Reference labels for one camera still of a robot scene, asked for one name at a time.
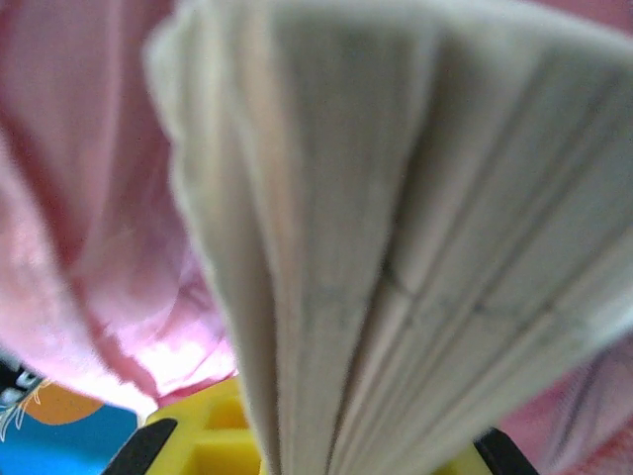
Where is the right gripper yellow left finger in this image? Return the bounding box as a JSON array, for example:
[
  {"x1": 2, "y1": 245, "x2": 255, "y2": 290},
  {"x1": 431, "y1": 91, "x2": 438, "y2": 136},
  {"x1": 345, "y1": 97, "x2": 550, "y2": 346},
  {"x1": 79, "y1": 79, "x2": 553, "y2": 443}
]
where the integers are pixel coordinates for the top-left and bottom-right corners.
[{"x1": 155, "y1": 379, "x2": 266, "y2": 475}]

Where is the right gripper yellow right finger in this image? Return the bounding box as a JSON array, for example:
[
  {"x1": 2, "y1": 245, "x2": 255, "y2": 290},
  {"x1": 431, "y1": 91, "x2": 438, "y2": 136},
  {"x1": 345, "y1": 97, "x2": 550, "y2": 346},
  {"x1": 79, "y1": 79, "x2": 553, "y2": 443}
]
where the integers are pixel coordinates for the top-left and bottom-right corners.
[{"x1": 444, "y1": 432, "x2": 489, "y2": 475}]

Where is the navy book four-character yellow label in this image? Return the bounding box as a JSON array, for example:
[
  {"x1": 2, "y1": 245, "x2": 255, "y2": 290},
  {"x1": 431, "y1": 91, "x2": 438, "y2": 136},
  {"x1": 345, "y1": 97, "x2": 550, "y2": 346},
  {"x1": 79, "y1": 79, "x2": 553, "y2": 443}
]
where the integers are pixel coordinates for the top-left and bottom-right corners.
[{"x1": 142, "y1": 0, "x2": 633, "y2": 475}]

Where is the pink student backpack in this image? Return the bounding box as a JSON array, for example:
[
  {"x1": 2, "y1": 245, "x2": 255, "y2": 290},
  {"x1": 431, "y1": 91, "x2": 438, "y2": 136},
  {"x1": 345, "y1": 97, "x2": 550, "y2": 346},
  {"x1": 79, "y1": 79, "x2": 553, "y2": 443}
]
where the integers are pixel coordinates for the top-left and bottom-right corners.
[{"x1": 0, "y1": 0, "x2": 633, "y2": 475}]

